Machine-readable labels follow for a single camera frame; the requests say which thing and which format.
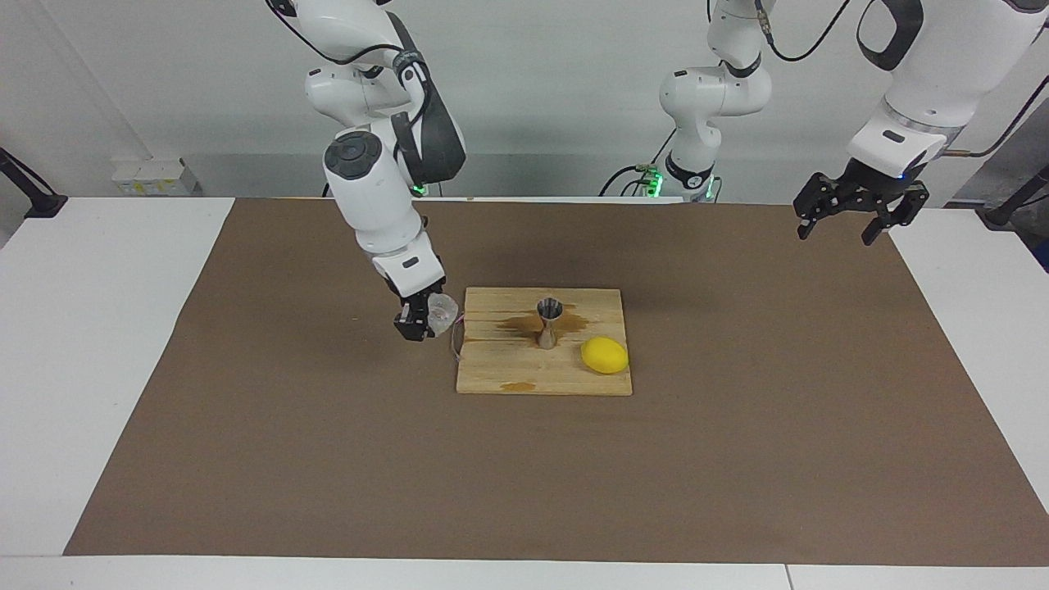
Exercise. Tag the steel double jigger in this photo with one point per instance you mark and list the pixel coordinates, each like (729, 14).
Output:
(549, 310)

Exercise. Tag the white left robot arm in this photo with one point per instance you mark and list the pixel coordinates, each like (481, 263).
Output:
(713, 90)

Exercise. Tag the yellow lemon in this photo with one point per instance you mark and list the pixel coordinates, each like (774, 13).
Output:
(605, 355)

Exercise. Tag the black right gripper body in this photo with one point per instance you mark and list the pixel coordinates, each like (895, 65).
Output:
(414, 297)

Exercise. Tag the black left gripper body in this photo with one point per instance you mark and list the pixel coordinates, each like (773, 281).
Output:
(877, 184)

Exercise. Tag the clear glass cup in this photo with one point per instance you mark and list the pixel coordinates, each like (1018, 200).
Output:
(444, 311)

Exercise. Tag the black clamp stand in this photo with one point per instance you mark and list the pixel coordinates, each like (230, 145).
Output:
(1001, 217)
(45, 206)

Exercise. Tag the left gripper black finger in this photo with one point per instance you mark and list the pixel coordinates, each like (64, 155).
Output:
(819, 199)
(900, 211)

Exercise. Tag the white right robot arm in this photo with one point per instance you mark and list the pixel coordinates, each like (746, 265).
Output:
(373, 197)

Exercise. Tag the brown table mat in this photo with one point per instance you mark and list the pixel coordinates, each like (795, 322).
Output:
(328, 459)

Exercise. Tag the wooden cutting board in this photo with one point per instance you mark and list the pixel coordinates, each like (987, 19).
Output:
(508, 369)

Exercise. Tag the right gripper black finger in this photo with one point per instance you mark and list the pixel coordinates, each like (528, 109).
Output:
(414, 324)

